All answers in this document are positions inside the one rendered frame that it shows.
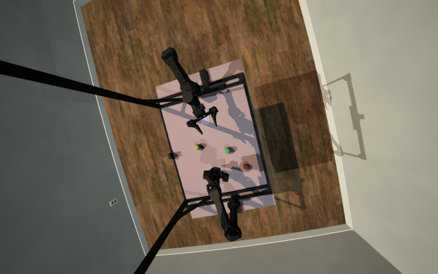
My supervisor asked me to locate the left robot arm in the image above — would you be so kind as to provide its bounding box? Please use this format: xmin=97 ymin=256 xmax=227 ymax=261
xmin=161 ymin=47 xmax=205 ymax=117

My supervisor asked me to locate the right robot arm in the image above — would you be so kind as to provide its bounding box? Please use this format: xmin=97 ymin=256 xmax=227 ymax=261
xmin=204 ymin=167 xmax=242 ymax=242

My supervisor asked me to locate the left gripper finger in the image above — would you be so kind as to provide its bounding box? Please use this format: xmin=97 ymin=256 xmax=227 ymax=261
xmin=211 ymin=112 xmax=217 ymax=127
xmin=191 ymin=124 xmax=203 ymax=135

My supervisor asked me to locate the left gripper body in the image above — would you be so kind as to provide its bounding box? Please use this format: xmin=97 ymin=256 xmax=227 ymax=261
xmin=186 ymin=103 xmax=218 ymax=127

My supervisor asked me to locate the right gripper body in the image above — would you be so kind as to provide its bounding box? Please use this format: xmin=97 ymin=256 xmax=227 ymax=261
xmin=215 ymin=173 xmax=229 ymax=182

